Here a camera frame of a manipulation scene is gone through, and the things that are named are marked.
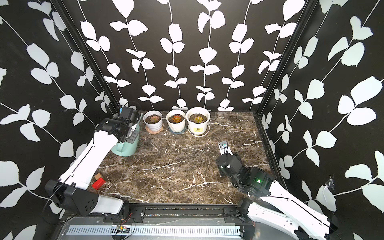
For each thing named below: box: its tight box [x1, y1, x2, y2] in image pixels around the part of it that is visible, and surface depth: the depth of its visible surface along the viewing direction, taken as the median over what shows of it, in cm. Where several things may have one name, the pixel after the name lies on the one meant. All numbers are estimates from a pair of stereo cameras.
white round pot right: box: [186, 107, 211, 135], surface depth 106 cm
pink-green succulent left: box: [150, 115, 160, 123], surface depth 106 cm
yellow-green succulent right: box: [193, 116, 204, 124], surface depth 103 cm
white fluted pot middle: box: [166, 109, 186, 133], surface depth 106 cm
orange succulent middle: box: [172, 115, 182, 124], surface depth 106 cm
